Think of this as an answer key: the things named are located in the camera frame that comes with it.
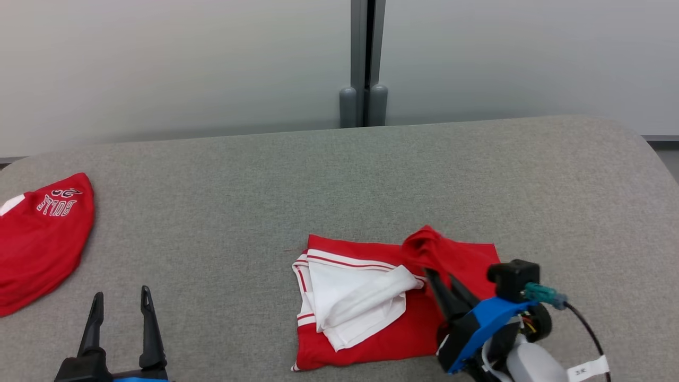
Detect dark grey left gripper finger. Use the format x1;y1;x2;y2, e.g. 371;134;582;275
78;292;105;357
141;285;168;369

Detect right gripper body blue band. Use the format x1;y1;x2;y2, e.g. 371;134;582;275
436;296;553;382

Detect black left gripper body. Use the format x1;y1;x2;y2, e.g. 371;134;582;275
53;350;170;382

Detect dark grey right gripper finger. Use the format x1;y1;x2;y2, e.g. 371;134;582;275
424;268;467;324
450;273;481;314

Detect red Bulls 23 jersey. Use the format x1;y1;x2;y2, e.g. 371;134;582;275
291;225;502;372

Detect red shorts white side stripes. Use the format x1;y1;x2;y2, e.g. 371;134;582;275
0;172;96;318

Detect black cable with teal plug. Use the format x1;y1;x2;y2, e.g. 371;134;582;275
524;283;612;382

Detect white cable label tag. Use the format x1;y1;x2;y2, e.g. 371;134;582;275
567;354;611;382

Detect grey rounded post foot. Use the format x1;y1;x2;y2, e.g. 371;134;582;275
339;86;358;129
370;84;388;127

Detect grey metal partition post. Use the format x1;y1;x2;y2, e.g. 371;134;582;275
350;0;387;128

